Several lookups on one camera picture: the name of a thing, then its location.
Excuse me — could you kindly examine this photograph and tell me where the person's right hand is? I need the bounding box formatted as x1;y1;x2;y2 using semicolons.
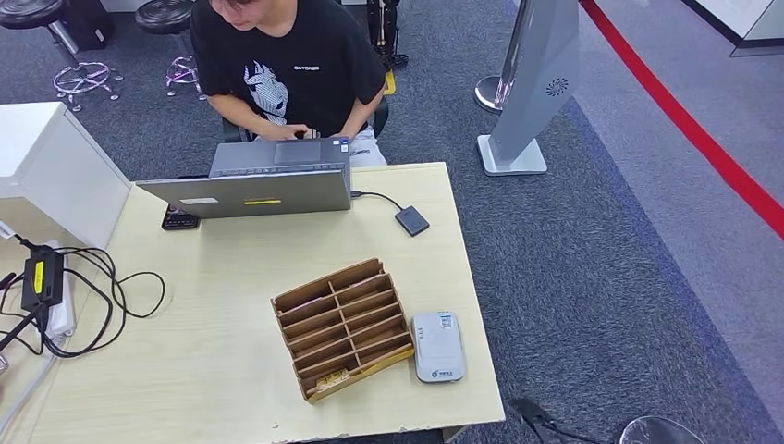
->
263;122;320;142

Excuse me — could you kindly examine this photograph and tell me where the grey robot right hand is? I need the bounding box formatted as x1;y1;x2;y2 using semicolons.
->
509;398;561;444

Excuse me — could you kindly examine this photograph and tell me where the brown wooden card organiser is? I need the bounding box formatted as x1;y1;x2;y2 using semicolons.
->
270;257;416;406

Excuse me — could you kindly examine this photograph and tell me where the person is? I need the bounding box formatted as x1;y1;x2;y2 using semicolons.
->
190;0;388;169

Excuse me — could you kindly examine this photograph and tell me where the white card reader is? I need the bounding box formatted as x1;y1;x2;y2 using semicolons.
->
410;311;467;385

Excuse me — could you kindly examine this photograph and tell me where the gold room key card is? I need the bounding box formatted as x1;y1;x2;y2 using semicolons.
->
313;370;352;395

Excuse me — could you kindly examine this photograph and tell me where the grey laptop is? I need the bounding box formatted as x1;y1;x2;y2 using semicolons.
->
135;135;353;220

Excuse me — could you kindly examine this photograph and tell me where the dark grey external drive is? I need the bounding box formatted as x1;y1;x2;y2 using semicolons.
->
395;205;431;238

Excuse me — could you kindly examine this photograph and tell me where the black tripod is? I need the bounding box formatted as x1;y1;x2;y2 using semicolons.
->
366;0;410;68

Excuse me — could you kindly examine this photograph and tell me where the black phone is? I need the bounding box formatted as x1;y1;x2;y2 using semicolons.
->
161;204;202;232

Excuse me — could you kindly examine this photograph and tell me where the black stool chrome base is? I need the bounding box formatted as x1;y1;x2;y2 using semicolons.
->
134;0;208;101
0;0;124;114

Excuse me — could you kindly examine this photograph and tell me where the grey kiosk stand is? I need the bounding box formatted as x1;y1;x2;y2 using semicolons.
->
476;0;582;178

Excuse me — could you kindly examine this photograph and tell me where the black bag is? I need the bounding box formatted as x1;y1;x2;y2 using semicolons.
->
61;0;116;52

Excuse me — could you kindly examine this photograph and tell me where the white cabinet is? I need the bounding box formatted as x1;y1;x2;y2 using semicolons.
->
0;102;131;250

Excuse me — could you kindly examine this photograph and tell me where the black power adapter yellow label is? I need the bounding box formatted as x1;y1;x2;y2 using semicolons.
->
19;251;66;315

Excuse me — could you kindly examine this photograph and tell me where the white power strip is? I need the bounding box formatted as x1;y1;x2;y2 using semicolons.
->
39;240;78;339

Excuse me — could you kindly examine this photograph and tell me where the red floor tape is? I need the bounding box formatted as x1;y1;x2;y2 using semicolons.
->
580;0;784;241

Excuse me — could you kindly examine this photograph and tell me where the white counter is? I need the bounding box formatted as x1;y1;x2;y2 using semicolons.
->
682;0;784;58

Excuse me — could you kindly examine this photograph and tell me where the black drive cable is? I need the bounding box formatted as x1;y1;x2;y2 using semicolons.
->
350;191;406;213

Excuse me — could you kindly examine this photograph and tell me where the chrome stanchion post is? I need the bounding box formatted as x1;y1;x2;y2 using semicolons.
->
473;0;534;116

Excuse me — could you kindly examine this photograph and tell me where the black cable tangle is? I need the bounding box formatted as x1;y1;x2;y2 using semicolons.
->
0;234;166;361

